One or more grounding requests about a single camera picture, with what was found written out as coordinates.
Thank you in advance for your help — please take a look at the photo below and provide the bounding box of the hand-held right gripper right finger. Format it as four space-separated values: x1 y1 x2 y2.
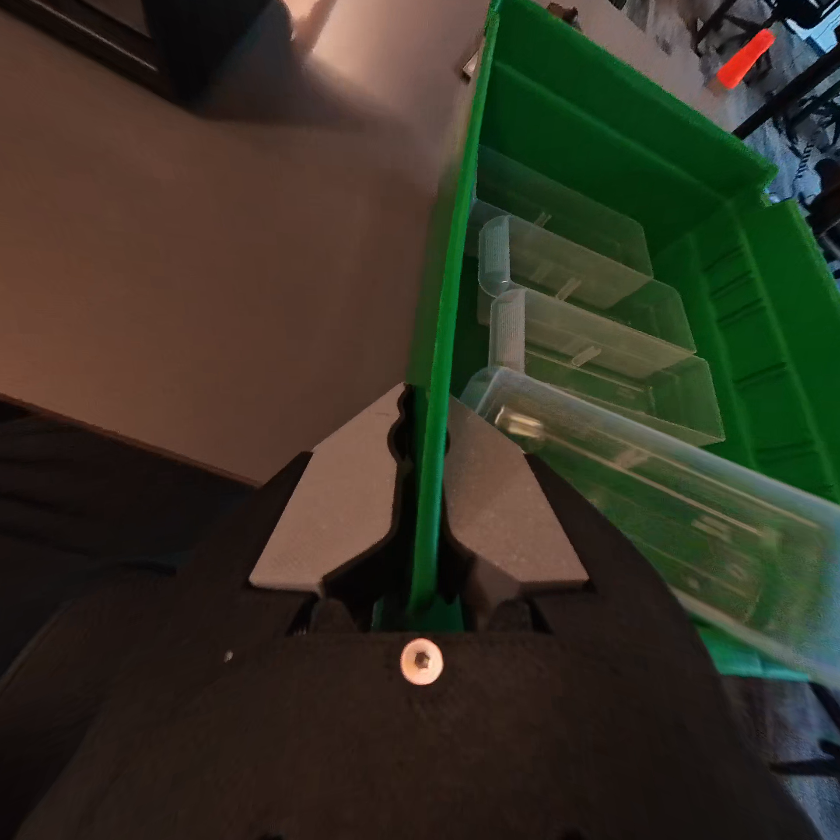
441 394 589 608

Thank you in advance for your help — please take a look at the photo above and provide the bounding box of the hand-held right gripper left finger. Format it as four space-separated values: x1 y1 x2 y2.
249 382 416 599

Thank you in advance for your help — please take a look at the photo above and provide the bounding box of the clear plastic drawer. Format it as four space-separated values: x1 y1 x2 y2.
478 215 697 368
459 366 840 690
474 146 655 309
489 289 726 447

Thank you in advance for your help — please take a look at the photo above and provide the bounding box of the green plastic cabinet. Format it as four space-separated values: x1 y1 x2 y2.
371 0 840 686

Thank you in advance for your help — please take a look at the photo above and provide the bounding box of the black table frame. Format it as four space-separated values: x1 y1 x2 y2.
731 62 840 140

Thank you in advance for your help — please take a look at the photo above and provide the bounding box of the orange handle object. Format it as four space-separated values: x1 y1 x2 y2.
717 29 777 90

